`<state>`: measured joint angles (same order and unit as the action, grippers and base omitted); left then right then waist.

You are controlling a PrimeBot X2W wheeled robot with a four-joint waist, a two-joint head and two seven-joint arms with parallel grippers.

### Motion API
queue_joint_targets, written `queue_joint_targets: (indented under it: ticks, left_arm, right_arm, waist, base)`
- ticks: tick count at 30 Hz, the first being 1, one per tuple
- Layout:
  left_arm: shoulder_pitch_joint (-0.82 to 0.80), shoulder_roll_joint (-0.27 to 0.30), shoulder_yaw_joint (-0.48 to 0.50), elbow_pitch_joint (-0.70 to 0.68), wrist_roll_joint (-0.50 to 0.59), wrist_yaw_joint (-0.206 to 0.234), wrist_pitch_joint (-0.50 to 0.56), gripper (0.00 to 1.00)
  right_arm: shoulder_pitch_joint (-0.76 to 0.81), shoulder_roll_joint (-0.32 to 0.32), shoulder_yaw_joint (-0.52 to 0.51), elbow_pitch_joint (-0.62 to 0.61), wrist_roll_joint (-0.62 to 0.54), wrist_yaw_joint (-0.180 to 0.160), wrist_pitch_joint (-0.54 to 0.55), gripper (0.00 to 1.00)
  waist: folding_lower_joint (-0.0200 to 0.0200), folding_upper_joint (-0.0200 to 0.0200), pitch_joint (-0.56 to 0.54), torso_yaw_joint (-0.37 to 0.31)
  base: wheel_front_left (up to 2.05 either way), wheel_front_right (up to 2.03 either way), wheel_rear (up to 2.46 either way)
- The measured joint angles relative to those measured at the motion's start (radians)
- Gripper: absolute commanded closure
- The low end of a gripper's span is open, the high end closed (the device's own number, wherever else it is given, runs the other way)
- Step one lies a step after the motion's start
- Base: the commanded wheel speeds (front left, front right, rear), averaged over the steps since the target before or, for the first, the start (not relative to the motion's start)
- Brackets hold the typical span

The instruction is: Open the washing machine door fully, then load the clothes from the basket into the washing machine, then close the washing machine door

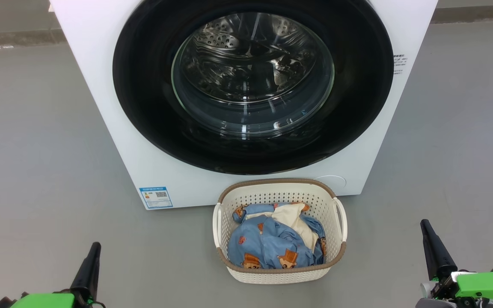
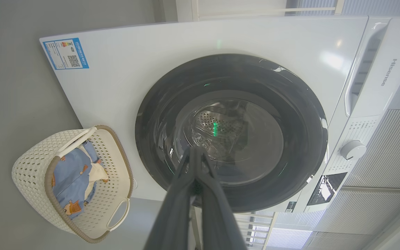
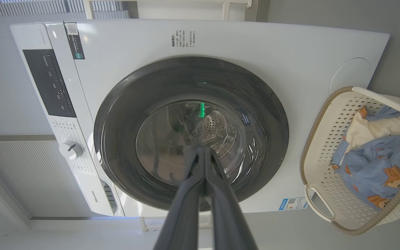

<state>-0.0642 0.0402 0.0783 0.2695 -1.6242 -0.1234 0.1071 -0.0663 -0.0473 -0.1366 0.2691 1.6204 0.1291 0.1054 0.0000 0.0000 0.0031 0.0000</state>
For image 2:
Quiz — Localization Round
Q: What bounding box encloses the cream garment with orange bear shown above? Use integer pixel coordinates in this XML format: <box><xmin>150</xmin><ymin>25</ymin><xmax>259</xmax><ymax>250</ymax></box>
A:
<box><xmin>85</xmin><ymin>162</ymin><xmax>109</xmax><ymax>200</ymax></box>

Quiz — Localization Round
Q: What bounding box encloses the white window railing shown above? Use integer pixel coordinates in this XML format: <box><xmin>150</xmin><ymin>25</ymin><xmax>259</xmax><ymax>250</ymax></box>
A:
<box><xmin>176</xmin><ymin>0</ymin><xmax>344</xmax><ymax>22</ymax></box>

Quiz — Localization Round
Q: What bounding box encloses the white front-load washing machine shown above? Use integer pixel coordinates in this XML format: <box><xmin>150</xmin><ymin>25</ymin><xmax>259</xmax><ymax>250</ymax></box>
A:
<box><xmin>40</xmin><ymin>16</ymin><xmax>400</xmax><ymax>214</ymax></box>

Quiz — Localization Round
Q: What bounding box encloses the white round control knob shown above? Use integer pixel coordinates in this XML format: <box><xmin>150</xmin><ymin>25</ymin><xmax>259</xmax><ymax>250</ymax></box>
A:
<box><xmin>340</xmin><ymin>140</ymin><xmax>367</xmax><ymax>161</ymax></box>

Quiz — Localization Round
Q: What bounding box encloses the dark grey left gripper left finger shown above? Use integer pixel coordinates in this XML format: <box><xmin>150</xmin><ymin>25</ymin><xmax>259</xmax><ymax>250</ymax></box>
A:
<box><xmin>144</xmin><ymin>148</ymin><xmax>198</xmax><ymax>250</ymax></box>

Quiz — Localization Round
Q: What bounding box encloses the blue energy label sticker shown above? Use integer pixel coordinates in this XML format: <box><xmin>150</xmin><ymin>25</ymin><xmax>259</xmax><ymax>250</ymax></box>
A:
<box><xmin>43</xmin><ymin>37</ymin><xmax>89</xmax><ymax>70</ymax></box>

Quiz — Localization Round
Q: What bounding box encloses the washing machine control display panel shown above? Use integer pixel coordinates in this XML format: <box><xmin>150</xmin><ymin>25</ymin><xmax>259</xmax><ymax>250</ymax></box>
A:
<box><xmin>307</xmin><ymin>172</ymin><xmax>348</xmax><ymax>206</ymax></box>

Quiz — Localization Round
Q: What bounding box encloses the blue cartoon print garment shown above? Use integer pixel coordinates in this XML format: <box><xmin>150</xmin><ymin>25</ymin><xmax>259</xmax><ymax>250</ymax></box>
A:
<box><xmin>52</xmin><ymin>141</ymin><xmax>100</xmax><ymax>219</ymax></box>

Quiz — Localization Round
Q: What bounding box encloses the white detergent drawer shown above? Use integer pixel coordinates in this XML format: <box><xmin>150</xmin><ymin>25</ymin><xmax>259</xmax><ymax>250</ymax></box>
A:
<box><xmin>344</xmin><ymin>17</ymin><xmax>400</xmax><ymax>118</ymax></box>

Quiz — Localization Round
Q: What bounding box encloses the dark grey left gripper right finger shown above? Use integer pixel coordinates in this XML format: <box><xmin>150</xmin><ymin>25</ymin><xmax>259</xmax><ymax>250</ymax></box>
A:
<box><xmin>197</xmin><ymin>150</ymin><xmax>247</xmax><ymax>250</ymax></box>

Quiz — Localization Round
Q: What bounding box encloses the cream perforated laundry basket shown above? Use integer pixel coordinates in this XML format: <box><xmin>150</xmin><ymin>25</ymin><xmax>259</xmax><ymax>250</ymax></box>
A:
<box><xmin>11</xmin><ymin>125</ymin><xmax>134</xmax><ymax>243</ymax></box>

